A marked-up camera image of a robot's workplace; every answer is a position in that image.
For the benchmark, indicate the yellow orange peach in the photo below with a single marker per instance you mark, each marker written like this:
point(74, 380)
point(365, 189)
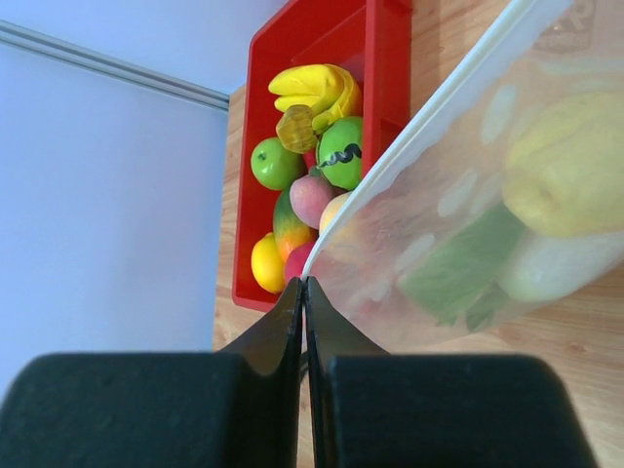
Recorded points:
point(331, 210)

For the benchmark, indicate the pink peach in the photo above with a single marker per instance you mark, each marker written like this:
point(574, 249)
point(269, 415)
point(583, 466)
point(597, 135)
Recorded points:
point(309, 196)

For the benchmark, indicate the left aluminium frame post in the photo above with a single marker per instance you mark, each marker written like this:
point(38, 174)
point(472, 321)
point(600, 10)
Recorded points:
point(50, 47)

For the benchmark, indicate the yellow lemon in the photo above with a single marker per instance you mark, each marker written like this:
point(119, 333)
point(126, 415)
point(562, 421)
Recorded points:
point(268, 268)

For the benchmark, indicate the polka dot zip bag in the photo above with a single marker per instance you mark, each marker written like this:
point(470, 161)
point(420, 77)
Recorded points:
point(446, 168)

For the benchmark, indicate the small green watermelon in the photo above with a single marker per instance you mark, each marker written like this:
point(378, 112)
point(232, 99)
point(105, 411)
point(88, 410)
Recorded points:
point(338, 154)

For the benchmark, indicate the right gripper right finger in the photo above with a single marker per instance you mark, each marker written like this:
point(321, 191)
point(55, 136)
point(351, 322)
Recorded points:
point(374, 409)

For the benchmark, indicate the red pomegranate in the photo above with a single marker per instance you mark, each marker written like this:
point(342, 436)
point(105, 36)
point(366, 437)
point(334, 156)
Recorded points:
point(296, 260)

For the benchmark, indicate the white radish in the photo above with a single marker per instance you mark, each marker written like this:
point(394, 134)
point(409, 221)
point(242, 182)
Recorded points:
point(545, 269)

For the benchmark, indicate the green leafy vegetable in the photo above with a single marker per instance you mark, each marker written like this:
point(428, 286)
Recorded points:
point(456, 280)

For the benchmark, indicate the yellow pear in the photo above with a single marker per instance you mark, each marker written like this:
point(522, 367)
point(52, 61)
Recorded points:
point(564, 174)

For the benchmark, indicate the green orange mango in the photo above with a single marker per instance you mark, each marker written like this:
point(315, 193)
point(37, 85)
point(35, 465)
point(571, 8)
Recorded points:
point(289, 231)

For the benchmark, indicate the yellow banana bunch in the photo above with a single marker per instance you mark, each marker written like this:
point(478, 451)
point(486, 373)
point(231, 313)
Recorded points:
point(331, 92)

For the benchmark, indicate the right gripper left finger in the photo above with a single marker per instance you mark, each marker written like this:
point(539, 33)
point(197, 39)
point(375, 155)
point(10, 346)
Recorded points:
point(236, 407)

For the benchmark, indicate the green apple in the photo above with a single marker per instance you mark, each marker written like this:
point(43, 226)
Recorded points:
point(274, 166)

